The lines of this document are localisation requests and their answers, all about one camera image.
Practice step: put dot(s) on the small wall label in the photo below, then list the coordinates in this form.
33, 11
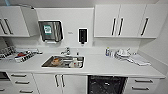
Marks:
70, 32

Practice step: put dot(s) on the small white jar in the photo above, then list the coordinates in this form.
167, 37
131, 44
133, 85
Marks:
112, 53

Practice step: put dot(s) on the black wall soap dispenser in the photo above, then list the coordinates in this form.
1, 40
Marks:
83, 35

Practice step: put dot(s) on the chrome faucet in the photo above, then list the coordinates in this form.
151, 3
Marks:
66, 51

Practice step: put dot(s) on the white upper wall cabinet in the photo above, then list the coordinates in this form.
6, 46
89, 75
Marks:
126, 20
13, 21

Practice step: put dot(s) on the white three drawer unit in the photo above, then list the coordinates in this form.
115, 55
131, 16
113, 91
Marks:
141, 86
23, 83

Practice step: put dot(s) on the small sink soap pump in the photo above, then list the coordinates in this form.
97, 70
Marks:
77, 53

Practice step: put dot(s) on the white double door base cabinet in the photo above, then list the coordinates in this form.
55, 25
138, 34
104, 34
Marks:
46, 85

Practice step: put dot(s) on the container with brown food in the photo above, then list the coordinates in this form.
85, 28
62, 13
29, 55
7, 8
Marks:
57, 61

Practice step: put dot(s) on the white mug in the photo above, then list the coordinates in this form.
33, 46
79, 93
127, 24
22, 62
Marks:
77, 63

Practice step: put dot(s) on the stainless steel sink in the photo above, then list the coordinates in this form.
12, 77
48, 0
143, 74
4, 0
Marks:
48, 62

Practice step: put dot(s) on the steel paper towel dispenser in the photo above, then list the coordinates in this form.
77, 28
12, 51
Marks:
50, 30

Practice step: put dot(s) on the stainless steel dishwasher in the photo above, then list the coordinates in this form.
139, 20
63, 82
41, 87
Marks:
106, 86

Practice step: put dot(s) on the white wall outlet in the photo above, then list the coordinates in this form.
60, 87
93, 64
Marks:
94, 43

